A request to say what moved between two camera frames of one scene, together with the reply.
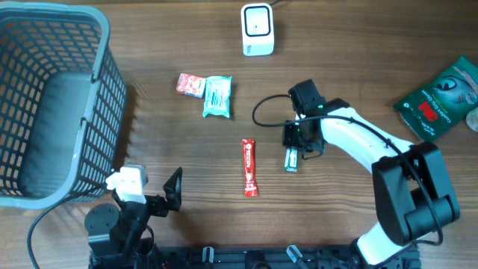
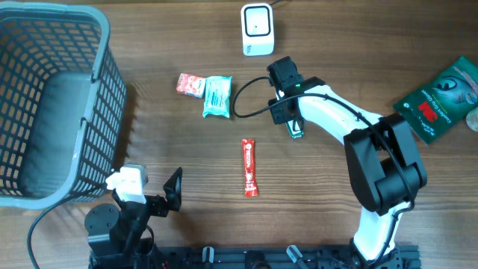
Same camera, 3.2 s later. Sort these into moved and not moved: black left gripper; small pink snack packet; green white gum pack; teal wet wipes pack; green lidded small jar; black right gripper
Moved: black right gripper; green white gum pack
Not moved: black left gripper; small pink snack packet; teal wet wipes pack; green lidded small jar
